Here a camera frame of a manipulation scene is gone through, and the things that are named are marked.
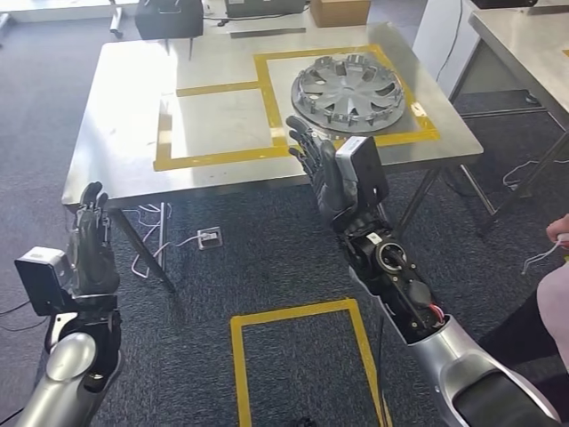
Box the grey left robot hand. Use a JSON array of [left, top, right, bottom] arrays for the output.
[[66, 181, 121, 296]]

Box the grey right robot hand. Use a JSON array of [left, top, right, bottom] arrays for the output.
[[285, 115, 359, 229]]

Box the silver wheel hubcap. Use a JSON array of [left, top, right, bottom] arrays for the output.
[[291, 53, 406, 135]]

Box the steel workbench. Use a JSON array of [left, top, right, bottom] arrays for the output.
[[449, 0, 569, 235], [61, 20, 484, 294]]

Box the yellow marking tape grid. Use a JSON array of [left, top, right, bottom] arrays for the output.
[[153, 44, 441, 173]]

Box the silver floor socket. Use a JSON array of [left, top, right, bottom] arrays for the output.
[[197, 226, 223, 252]]

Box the cardboard box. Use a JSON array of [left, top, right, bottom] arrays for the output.
[[309, 0, 371, 28]]

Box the grey laptop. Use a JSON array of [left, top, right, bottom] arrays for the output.
[[224, 0, 307, 19]]

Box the yellow floor tape square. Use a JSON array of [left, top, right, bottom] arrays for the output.
[[229, 298, 395, 427]]

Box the long pale table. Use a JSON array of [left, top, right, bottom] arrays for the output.
[[0, 0, 140, 39]]

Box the black carry bag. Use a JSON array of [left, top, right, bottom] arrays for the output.
[[134, 0, 205, 43]]

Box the black case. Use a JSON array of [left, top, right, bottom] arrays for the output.
[[471, 0, 539, 10]]

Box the person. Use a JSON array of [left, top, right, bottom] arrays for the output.
[[478, 213, 569, 407]]

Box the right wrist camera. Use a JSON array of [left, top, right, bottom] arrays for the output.
[[336, 135, 390, 212]]

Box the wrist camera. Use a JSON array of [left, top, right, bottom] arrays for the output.
[[14, 247, 75, 318], [336, 135, 390, 212]]

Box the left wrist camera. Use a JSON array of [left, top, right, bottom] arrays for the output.
[[14, 247, 75, 318]]

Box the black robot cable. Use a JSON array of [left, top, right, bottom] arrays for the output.
[[375, 315, 390, 427]]

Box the white cable with adapter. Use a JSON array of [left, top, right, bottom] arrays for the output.
[[503, 158, 569, 189]]

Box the thin white cord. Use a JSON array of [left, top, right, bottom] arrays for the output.
[[522, 232, 569, 277]]

